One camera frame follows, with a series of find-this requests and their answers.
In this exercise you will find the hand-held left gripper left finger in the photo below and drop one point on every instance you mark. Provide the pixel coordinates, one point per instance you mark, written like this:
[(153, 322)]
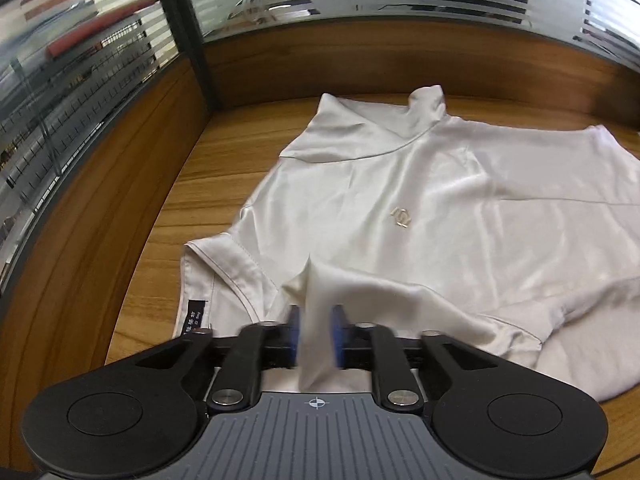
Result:
[(295, 335)]

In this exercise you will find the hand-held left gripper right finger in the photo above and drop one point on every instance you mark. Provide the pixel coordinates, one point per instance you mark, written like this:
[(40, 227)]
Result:
[(337, 335)]

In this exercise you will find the white satin shirt gold logo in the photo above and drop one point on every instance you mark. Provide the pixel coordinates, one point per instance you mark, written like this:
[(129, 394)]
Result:
[(425, 185)]

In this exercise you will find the dark partition corner post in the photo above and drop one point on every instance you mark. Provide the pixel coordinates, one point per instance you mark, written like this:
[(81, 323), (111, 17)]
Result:
[(190, 35)]

